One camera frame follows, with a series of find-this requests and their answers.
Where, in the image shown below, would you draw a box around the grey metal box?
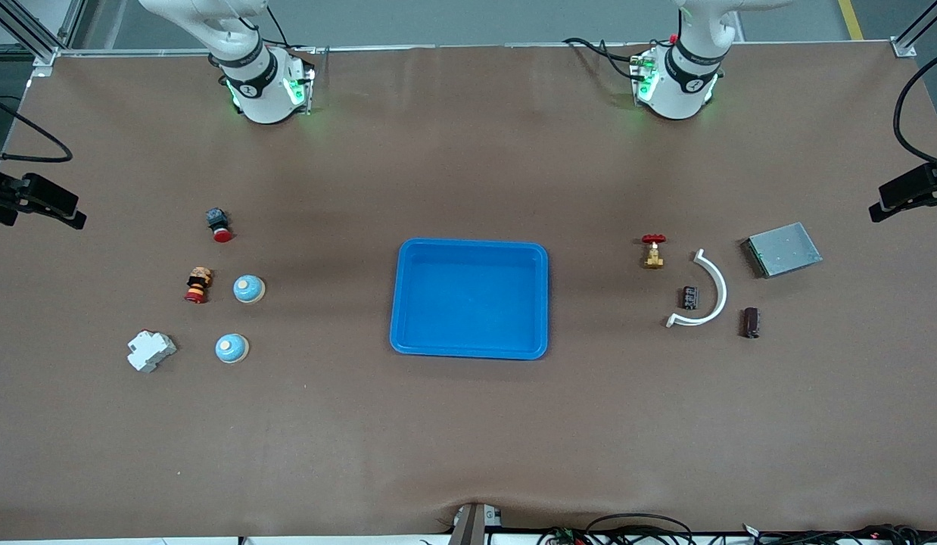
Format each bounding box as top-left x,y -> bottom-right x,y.
743,222 -> 823,279

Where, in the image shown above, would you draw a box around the black pushbutton with red cap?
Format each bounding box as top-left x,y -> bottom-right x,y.
205,208 -> 234,244

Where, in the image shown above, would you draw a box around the striped red yellow pushbutton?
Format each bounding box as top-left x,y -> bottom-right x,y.
184,266 -> 213,304

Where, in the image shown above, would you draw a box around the white circuit breaker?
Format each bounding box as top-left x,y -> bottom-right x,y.
127,330 -> 178,373

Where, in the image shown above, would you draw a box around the white curved plastic clip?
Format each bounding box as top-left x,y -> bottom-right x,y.
665,249 -> 728,329

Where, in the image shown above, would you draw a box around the blue plastic tray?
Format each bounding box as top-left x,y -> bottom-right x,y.
390,238 -> 549,360

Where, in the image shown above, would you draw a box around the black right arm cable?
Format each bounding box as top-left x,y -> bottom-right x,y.
0,91 -> 74,164

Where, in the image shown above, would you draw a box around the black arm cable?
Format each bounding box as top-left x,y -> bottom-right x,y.
892,49 -> 937,171
0,91 -> 74,164

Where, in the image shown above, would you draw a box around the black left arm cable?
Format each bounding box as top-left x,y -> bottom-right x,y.
892,49 -> 937,171

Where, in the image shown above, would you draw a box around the aluminium frame post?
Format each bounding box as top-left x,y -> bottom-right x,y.
892,0 -> 937,58
0,0 -> 87,76

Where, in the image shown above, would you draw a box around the black base power cable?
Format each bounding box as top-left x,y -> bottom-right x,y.
563,36 -> 645,80
264,6 -> 318,52

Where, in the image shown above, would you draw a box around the black cable bundle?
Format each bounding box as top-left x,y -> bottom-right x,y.
741,522 -> 937,545

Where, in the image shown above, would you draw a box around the black looped cable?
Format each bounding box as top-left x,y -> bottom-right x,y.
586,513 -> 695,545

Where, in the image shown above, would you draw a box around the metal table edge bracket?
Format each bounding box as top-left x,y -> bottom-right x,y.
447,502 -> 504,545

